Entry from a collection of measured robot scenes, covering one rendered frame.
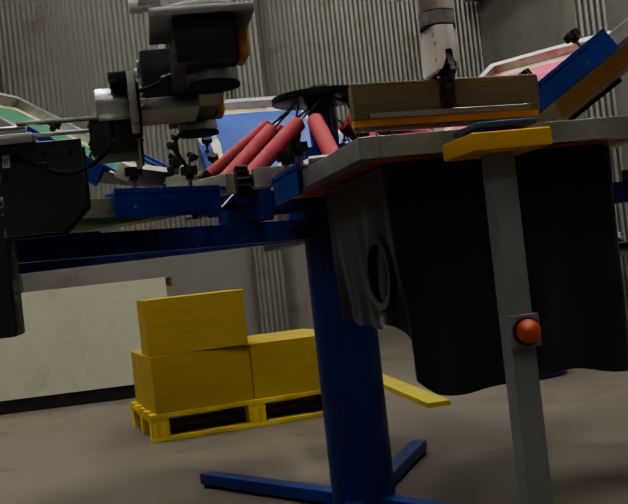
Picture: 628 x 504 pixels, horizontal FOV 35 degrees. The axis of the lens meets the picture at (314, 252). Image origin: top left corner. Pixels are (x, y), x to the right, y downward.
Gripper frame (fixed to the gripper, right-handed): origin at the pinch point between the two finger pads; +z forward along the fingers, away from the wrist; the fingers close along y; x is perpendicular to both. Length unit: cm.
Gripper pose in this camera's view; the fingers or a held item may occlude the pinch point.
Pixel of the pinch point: (445, 100)
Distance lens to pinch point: 210.7
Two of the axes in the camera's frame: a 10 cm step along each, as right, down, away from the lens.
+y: 2.1, -0.4, -9.8
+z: 1.0, 9.9, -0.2
